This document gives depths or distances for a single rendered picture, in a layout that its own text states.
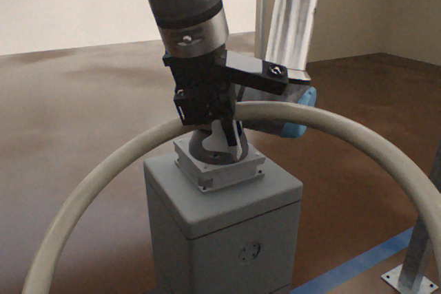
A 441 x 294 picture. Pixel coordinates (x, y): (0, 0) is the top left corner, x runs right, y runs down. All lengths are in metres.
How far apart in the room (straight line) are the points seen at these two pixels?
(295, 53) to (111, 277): 1.53
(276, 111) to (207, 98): 0.11
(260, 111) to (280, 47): 0.42
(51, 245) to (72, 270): 1.65
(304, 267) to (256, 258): 0.91
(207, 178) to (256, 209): 0.17
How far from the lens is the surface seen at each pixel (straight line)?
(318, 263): 2.10
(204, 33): 0.44
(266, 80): 0.50
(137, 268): 2.06
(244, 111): 0.54
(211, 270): 1.10
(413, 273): 2.06
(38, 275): 0.49
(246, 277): 1.21
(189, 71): 0.51
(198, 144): 1.05
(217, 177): 1.04
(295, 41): 0.93
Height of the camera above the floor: 1.44
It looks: 24 degrees down
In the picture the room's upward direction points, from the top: straight up
